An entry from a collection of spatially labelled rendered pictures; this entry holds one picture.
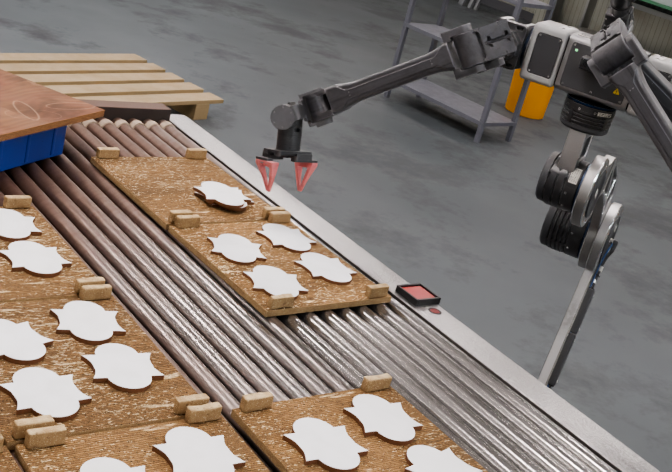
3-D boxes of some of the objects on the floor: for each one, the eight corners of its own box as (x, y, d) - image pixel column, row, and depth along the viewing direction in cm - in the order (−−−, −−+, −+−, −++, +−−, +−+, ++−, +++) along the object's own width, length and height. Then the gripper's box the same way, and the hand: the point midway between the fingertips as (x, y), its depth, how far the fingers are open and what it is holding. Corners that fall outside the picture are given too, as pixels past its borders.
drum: (529, 121, 869) (552, 49, 848) (491, 104, 894) (513, 34, 873) (555, 120, 897) (578, 51, 876) (518, 104, 922) (540, 36, 900)
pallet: (135, 71, 710) (139, 53, 706) (225, 121, 655) (229, 102, 651) (-57, 70, 610) (-54, 49, 605) (30, 129, 554) (33, 107, 550)
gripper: (304, 125, 257) (298, 188, 259) (257, 123, 247) (251, 189, 250) (322, 129, 252) (315, 193, 254) (275, 127, 242) (269, 193, 245)
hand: (284, 187), depth 252 cm, fingers open, 9 cm apart
